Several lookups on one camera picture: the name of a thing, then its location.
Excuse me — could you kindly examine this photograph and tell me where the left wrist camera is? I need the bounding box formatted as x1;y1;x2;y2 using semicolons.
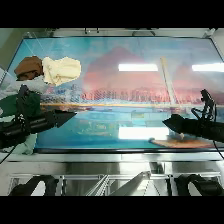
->
14;84;33;122

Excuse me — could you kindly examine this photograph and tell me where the silver frame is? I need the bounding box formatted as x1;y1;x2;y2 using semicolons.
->
0;150;224;197

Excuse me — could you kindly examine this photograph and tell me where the pale green garment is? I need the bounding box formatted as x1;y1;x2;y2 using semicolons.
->
9;132;38;156

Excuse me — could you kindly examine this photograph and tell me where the dark green garment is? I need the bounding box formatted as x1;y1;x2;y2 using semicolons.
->
0;92;43;118

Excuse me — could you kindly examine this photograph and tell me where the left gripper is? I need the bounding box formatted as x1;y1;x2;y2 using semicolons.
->
31;110;60;135

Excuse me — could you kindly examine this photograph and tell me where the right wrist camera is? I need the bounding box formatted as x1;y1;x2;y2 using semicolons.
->
191;88;218;122

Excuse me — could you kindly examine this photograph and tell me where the black cable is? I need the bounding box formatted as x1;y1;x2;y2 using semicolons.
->
0;143;18;165
212;139;224;160

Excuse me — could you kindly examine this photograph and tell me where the cream garment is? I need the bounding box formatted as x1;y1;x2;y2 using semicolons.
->
41;56;82;87

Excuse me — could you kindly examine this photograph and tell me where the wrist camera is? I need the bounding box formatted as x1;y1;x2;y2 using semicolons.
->
191;88;218;122
14;84;33;122

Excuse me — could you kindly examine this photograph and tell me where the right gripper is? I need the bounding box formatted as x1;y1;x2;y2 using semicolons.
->
179;115;205;138

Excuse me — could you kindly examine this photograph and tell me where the white garment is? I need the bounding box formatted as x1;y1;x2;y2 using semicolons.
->
0;75;51;102

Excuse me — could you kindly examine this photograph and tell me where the brown garment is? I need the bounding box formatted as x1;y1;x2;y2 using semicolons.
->
13;55;45;82

